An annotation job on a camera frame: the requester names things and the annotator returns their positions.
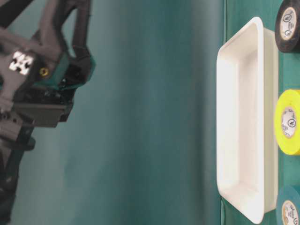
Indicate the white plastic case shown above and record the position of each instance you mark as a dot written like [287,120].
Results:
[247,70]

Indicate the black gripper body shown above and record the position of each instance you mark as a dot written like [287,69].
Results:
[26,101]

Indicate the black tape roll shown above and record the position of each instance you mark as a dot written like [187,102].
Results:
[287,27]

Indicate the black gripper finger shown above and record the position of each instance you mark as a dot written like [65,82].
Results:
[52,43]
[77,69]

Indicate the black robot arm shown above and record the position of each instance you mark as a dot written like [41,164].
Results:
[10,160]

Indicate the teal tape roll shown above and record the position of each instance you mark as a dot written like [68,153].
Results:
[288,205]

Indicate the yellow tape roll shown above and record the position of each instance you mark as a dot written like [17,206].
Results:
[287,122]

